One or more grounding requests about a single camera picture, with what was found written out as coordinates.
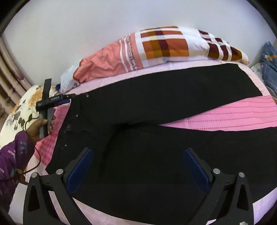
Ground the orange plaid folded quilt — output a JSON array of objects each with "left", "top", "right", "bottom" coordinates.
[{"left": 60, "top": 26, "right": 250, "bottom": 93}]

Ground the beige floral curtain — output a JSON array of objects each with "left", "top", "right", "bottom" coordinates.
[{"left": 0, "top": 37, "right": 33, "bottom": 115}]

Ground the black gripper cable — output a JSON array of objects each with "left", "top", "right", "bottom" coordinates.
[{"left": 0, "top": 113, "right": 42, "bottom": 182}]

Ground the purple sleeved left forearm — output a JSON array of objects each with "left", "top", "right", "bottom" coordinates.
[{"left": 1, "top": 129, "right": 39, "bottom": 211}]

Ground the pink patterned bedsheet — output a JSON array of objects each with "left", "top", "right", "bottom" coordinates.
[{"left": 23, "top": 59, "right": 277, "bottom": 225}]

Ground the person's left hand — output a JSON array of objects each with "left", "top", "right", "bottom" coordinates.
[{"left": 26, "top": 119, "right": 48, "bottom": 145}]

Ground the floral cream pillow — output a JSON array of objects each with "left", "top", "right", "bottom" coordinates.
[{"left": 1, "top": 85, "right": 60, "bottom": 153}]

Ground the blue checked cloth pile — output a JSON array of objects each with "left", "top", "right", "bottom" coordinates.
[{"left": 251, "top": 42, "right": 277, "bottom": 99}]

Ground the black jeans pant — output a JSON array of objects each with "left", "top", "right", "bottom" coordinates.
[{"left": 46, "top": 64, "right": 276, "bottom": 224}]

